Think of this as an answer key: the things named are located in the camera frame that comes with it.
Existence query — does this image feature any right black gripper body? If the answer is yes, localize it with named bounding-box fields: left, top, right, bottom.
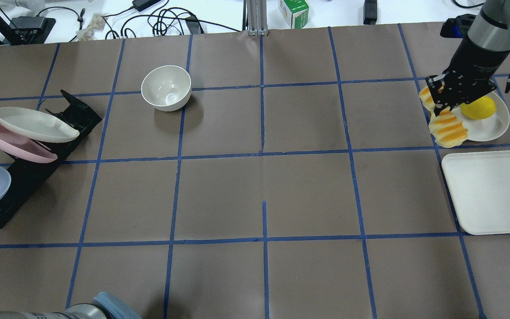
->
left=426, top=69, right=497, bottom=108

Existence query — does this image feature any cream plate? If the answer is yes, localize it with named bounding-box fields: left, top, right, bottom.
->
left=0, top=107, right=80, bottom=143

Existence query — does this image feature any black plate rack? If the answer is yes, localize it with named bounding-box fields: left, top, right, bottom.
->
left=0, top=90, right=102, bottom=229

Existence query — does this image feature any pink plate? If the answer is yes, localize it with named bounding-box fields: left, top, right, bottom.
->
left=0, top=125, right=58, bottom=163

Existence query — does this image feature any white round plate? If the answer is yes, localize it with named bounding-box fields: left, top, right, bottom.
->
left=452, top=92, right=510, bottom=142

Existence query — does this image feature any black power adapter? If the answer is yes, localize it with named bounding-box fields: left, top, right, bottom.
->
left=363, top=0, right=378, bottom=25

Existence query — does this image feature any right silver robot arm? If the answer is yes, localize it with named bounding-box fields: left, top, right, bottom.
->
left=425, top=0, right=510, bottom=117

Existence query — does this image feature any green white carton box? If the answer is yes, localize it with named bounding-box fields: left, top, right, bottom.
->
left=278, top=0, right=309, bottom=30

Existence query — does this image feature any white bowl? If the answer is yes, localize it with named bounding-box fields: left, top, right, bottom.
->
left=140, top=65, right=192, bottom=112

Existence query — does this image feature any striped bread loaf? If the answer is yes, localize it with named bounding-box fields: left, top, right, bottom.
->
left=419, top=86, right=468, bottom=148

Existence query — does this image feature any aluminium frame post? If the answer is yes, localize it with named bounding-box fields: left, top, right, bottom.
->
left=242, top=0, right=269, bottom=36

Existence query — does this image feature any white rectangular tray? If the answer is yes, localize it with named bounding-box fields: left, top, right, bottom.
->
left=442, top=151, right=510, bottom=235

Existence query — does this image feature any yellow lemon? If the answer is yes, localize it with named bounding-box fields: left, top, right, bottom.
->
left=460, top=96, right=497, bottom=121

